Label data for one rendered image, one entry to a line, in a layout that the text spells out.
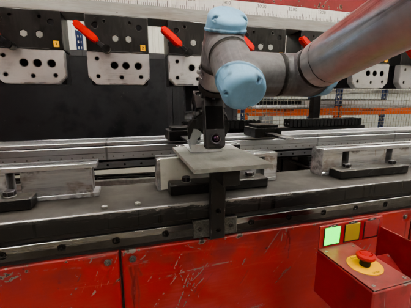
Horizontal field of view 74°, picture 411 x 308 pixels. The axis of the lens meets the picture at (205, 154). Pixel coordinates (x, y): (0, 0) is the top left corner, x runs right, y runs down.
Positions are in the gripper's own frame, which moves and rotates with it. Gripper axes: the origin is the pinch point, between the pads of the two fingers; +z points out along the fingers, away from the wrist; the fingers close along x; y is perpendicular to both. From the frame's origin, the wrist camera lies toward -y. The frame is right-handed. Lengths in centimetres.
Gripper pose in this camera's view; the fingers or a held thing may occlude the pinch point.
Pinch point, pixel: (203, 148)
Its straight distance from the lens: 74.3
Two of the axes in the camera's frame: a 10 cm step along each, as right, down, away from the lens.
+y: -1.6, -7.9, 6.0
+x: -9.8, 0.4, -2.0
